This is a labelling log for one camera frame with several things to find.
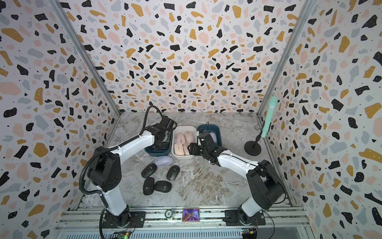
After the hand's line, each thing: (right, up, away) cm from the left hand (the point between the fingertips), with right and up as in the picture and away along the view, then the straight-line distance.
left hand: (166, 134), depth 92 cm
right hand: (+17, -8, -5) cm, 20 cm away
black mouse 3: (-7, -28, -11) cm, 31 cm away
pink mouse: (+12, -12, +5) cm, 18 cm away
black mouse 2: (+5, -23, -4) cm, 24 cm away
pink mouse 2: (+7, -10, +5) cm, 13 cm away
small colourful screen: (+17, -40, -18) cm, 47 cm away
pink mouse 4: (+8, -3, +10) cm, 13 cm away
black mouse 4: (0, -28, -11) cm, 30 cm away
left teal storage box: (-4, -13, +5) cm, 14 cm away
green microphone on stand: (+56, -10, +9) cm, 58 cm away
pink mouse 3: (+14, -3, +11) cm, 18 cm away
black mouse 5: (-2, -8, +4) cm, 9 cm away
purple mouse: (-1, -16, 0) cm, 17 cm away
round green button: (+6, -37, -22) cm, 44 cm away
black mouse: (-9, -22, -4) cm, 24 cm away
